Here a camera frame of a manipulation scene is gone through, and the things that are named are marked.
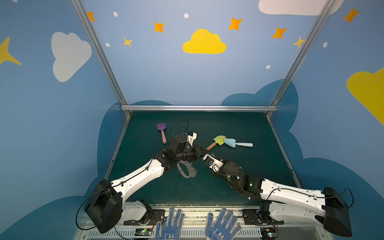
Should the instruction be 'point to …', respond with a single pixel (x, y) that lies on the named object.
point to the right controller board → (268, 232)
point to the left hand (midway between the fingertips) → (211, 153)
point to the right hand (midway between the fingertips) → (214, 153)
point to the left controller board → (143, 232)
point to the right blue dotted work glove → (225, 226)
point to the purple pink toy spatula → (161, 126)
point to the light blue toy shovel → (232, 143)
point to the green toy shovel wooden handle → (219, 139)
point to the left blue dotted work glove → (171, 226)
